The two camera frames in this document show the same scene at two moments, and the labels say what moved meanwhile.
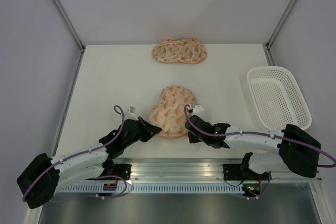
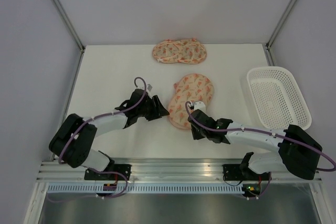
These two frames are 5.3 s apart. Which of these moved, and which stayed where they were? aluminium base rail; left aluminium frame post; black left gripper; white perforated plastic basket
Moved: black left gripper
Stayed: left aluminium frame post; aluminium base rail; white perforated plastic basket
